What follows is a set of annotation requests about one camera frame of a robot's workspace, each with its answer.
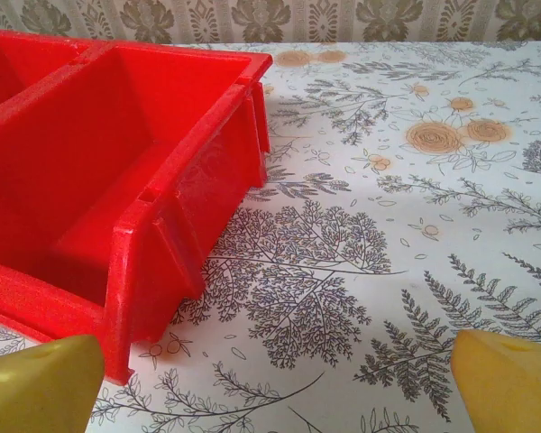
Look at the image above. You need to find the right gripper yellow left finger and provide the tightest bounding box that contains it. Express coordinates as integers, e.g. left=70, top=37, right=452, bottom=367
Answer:
left=0, top=334, right=105, bottom=433

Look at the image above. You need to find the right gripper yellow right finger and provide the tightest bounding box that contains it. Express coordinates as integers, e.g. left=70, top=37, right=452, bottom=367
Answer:
left=450, top=328, right=541, bottom=433

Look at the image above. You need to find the white floral tablecloth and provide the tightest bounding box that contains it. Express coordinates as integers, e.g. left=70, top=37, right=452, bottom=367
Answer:
left=0, top=40, right=541, bottom=433

